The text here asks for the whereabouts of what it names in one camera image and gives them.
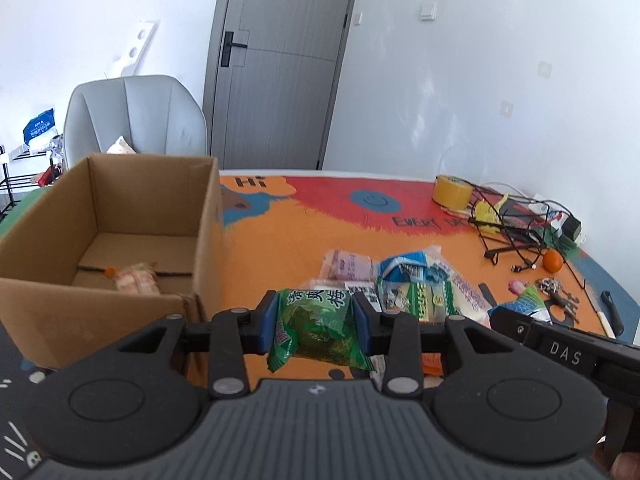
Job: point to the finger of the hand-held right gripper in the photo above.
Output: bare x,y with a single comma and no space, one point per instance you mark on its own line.
512,325

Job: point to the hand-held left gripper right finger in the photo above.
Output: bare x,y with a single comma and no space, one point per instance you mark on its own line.
362,327

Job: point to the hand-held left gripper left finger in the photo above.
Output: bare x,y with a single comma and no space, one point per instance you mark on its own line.
266,325

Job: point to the teal snack packet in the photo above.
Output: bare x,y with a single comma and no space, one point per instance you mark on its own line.
527,302

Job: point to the cream packet with purple print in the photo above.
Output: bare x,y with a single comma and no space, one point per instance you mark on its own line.
470,295

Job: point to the brown cardboard box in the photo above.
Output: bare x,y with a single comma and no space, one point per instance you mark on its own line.
150,200

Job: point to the person's right hand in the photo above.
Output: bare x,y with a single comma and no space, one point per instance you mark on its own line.
627,467

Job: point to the white packet with black print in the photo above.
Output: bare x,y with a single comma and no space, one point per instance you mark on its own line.
364,292

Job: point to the black strip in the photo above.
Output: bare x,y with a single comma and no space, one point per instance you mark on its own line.
486,294

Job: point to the white stick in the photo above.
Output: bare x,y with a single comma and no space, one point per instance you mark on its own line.
606,325

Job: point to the bunch of keys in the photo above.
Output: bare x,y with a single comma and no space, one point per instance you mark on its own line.
557,295

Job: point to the green and white snack packet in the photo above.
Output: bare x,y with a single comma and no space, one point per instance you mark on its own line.
415,302

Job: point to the pink snack packet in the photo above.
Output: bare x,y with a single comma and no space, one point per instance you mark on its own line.
347,265

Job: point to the blue and white snack packet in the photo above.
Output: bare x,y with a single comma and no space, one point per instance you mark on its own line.
405,270

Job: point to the orange tangerine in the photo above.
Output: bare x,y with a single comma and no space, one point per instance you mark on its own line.
553,261

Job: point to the orange packet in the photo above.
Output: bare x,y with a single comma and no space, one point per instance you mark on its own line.
432,364

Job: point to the colourful printed table mat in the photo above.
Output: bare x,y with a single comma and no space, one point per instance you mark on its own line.
310,230

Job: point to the black and white power adapter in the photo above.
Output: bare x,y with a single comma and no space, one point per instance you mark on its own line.
571,227

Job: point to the yellow packet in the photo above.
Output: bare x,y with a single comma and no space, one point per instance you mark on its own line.
487,212

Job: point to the pinkish brown snack packet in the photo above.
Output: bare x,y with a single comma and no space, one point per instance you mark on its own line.
137,280

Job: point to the yellow tape roll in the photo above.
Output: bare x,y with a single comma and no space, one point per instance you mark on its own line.
452,192

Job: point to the small orange candy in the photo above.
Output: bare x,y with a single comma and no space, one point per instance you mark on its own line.
108,272

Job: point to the cream dotted pillow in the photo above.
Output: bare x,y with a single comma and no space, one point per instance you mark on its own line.
120,147

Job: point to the grey door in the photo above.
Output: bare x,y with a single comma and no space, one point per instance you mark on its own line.
280,85

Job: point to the grey upholstered chair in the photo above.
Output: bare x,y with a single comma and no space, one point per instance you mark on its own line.
150,110

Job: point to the red item on rack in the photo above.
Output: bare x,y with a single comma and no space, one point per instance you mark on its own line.
47,175

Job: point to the black shoe rack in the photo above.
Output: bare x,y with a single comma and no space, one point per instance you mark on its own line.
10,180

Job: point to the blue plastic bag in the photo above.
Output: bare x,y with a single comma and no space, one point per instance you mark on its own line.
37,127

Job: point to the white board with holes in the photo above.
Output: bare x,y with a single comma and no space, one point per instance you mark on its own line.
135,47

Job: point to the white wall socket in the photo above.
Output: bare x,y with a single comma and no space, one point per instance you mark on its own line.
507,108
544,69

